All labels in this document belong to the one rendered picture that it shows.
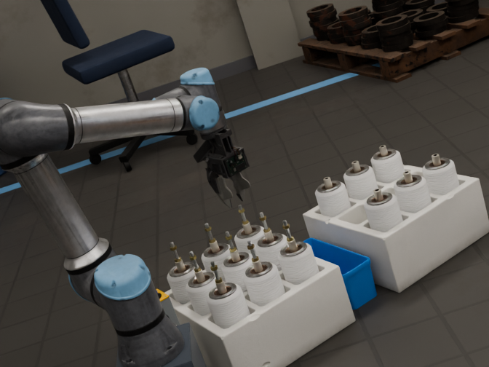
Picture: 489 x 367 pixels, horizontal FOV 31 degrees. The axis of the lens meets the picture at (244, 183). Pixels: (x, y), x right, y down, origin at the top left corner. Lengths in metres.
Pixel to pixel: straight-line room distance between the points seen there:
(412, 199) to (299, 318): 0.50
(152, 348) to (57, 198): 0.39
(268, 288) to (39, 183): 0.70
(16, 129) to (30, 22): 3.75
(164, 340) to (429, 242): 0.93
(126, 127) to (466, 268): 1.15
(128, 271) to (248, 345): 0.50
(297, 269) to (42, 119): 0.88
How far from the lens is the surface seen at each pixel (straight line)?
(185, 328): 2.08
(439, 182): 2.63
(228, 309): 2.26
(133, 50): 4.29
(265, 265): 2.34
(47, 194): 1.95
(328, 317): 2.41
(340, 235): 2.63
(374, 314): 2.48
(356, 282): 2.50
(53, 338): 3.02
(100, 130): 1.85
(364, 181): 2.73
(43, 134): 1.80
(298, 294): 2.33
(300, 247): 2.37
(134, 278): 1.91
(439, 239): 2.60
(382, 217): 2.50
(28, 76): 5.61
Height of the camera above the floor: 1.27
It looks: 20 degrees down
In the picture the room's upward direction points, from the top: 19 degrees counter-clockwise
